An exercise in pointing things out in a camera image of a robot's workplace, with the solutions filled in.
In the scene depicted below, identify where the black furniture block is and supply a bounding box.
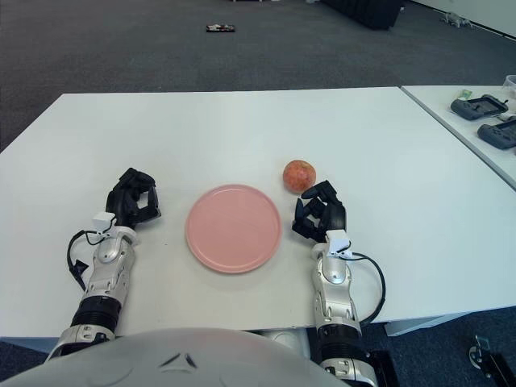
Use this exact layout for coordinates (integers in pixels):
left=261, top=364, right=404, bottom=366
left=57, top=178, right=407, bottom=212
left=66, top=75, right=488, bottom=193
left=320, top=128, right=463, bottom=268
left=322, top=0, right=398, bottom=31

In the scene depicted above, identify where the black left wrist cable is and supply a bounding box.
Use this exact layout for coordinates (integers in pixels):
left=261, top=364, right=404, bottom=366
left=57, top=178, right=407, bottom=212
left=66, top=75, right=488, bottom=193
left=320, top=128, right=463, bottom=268
left=66, top=229, right=102, bottom=291

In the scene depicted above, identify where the pink round plate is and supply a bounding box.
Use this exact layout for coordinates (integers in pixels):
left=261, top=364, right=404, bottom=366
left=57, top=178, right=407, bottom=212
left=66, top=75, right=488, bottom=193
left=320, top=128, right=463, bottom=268
left=185, top=184, right=282, bottom=275

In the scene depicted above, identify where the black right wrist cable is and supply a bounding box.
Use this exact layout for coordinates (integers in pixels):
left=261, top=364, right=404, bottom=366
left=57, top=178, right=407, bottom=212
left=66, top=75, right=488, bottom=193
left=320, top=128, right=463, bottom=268
left=346, top=252, right=387, bottom=323

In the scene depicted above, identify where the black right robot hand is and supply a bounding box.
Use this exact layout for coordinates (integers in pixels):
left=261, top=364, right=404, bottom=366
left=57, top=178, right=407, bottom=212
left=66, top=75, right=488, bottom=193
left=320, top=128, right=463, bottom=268
left=291, top=180, right=348, bottom=244

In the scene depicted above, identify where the small grey robot dog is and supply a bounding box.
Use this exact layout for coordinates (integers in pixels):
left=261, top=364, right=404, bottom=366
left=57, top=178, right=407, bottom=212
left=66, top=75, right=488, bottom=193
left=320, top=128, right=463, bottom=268
left=439, top=10, right=476, bottom=28

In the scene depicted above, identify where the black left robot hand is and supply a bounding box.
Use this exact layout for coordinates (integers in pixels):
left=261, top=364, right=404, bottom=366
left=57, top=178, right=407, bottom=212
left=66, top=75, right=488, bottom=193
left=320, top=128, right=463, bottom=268
left=105, top=167, right=163, bottom=235

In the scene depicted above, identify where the grey robot torso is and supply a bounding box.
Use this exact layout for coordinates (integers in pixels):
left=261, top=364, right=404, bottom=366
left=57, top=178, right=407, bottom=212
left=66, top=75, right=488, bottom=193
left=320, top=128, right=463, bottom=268
left=0, top=328, right=352, bottom=387

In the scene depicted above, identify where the red yellow apple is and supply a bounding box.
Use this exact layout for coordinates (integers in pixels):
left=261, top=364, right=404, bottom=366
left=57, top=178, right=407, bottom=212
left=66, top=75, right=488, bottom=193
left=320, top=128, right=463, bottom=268
left=282, top=159, right=318, bottom=193

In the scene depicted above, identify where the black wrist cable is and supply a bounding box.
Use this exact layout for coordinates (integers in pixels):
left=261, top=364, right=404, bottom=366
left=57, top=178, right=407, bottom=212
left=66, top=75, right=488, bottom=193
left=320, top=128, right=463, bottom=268
left=346, top=252, right=387, bottom=323
left=66, top=229, right=102, bottom=291

